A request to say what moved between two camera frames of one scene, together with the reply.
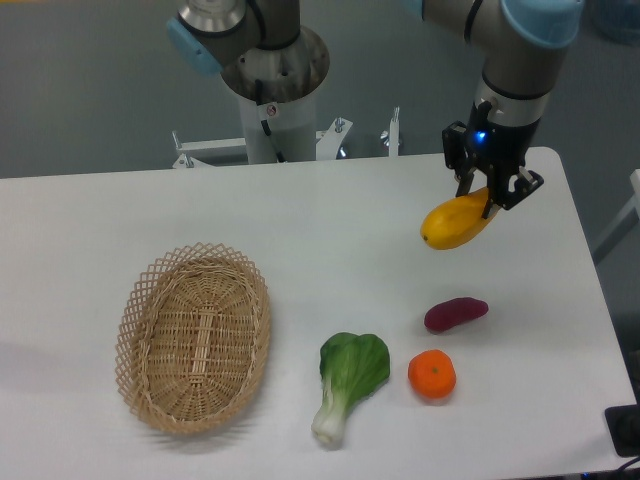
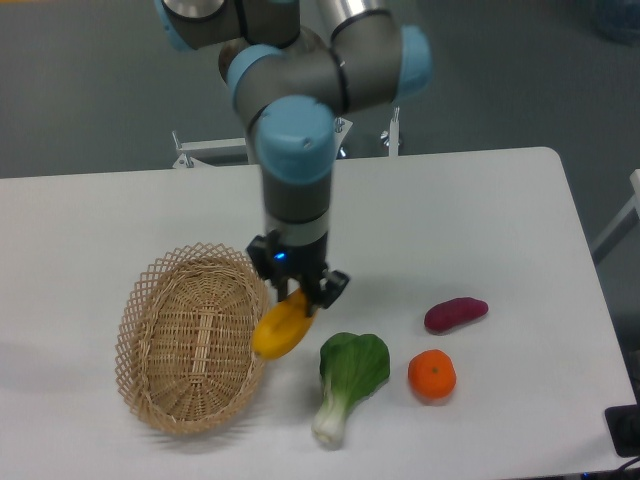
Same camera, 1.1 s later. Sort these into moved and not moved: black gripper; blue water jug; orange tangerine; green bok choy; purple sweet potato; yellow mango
Moved: yellow mango; black gripper
Not moved: blue water jug; purple sweet potato; green bok choy; orange tangerine
